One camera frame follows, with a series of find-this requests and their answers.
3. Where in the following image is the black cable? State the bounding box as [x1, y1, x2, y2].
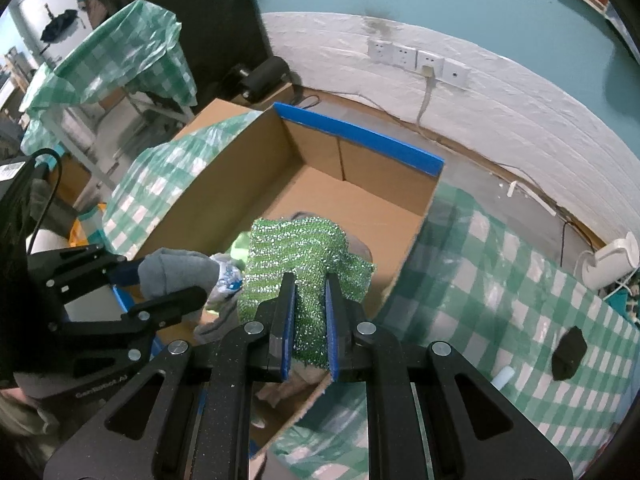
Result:
[560, 220, 592, 267]

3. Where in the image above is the orange teal packet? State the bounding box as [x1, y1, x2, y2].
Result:
[70, 210, 109, 247]

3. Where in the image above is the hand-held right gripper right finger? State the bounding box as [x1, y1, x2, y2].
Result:
[324, 271, 575, 480]

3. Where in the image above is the black cylindrical device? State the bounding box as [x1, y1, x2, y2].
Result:
[235, 57, 291, 101]

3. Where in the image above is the blue white patterned sock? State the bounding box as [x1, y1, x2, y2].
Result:
[207, 254, 246, 311]

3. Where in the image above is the dark curtain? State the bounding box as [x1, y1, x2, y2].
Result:
[170, 0, 274, 102]

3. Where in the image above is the white metal rack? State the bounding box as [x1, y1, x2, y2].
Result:
[44, 85, 196, 192]

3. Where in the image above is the white electric kettle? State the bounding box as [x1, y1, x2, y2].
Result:
[580, 232, 640, 291]

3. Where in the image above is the cardboard box with blue tape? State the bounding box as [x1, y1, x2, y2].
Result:
[132, 99, 446, 461]

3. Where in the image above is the beige plug with cable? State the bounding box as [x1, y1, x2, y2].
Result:
[416, 65, 436, 127]

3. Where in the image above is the green checkered plastic sheet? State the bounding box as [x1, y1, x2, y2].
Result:
[20, 0, 199, 122]
[102, 110, 263, 262]

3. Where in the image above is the green sparkly scrub cloth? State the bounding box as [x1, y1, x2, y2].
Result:
[236, 216, 377, 371]

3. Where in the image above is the black cloth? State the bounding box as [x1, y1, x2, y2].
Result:
[552, 326, 588, 380]

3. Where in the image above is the black umbrella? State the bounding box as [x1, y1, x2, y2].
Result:
[40, 7, 81, 44]

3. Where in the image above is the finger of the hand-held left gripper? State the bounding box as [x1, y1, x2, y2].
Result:
[27, 244, 147, 307]
[50, 285, 209, 377]

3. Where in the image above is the green checkered plastic tablecloth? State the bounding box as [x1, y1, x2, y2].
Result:
[272, 180, 640, 480]

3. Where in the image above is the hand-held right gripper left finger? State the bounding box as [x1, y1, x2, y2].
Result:
[42, 272, 299, 480]

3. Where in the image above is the white round hole wall socket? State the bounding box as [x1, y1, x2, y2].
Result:
[442, 58, 471, 89]

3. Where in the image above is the teal basket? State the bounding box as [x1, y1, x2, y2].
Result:
[602, 270, 640, 327]

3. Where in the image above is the grey sock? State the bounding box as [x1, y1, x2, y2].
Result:
[137, 247, 221, 301]

